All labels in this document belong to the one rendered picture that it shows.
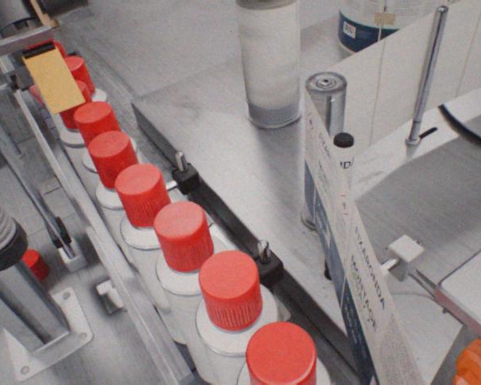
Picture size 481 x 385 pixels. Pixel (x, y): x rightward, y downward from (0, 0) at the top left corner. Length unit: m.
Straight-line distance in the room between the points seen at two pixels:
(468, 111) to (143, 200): 0.53
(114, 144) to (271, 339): 0.20
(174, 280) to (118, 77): 0.74
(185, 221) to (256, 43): 0.37
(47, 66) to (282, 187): 0.31
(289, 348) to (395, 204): 0.37
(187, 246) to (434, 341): 0.28
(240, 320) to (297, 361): 0.05
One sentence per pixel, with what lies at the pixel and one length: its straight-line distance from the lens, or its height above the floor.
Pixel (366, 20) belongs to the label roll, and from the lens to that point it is 0.81.
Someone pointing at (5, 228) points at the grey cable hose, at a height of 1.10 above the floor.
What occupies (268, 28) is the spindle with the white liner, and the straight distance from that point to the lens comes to 0.58.
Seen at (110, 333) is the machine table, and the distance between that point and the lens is 0.54.
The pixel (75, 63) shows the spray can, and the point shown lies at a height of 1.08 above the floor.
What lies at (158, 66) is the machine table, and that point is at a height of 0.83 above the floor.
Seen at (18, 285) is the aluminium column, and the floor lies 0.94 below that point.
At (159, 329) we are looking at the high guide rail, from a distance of 0.37.
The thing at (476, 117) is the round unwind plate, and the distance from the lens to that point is 0.70.
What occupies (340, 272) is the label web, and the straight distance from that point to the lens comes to 0.38.
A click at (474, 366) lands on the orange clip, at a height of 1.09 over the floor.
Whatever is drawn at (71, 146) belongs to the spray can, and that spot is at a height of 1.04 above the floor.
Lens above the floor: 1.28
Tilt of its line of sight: 45 degrees down
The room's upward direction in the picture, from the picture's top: 8 degrees counter-clockwise
